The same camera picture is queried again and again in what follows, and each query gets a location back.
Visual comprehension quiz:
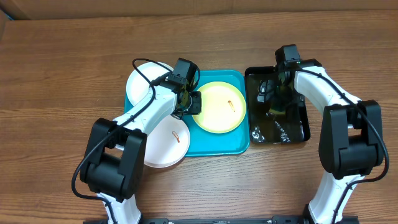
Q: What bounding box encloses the green yellow sponge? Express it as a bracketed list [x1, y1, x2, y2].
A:
[269, 104, 286, 115]

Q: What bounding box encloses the yellow plate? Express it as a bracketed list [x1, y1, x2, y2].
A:
[193, 82, 246, 134]

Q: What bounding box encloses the white plate with ketchup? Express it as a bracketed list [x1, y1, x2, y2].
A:
[144, 116, 190, 168]

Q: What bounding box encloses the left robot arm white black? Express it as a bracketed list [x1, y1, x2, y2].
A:
[71, 83, 201, 223]

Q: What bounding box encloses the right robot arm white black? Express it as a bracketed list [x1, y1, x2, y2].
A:
[244, 55, 389, 224]

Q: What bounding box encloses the black water tray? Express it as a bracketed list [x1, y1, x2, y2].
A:
[244, 66, 310, 144]

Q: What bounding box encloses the teal plastic tray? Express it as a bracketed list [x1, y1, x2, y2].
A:
[123, 69, 251, 157]

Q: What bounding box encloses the white plate upper left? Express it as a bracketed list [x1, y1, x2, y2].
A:
[126, 62, 173, 106]

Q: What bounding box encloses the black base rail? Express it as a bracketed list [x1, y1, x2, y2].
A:
[83, 216, 360, 224]

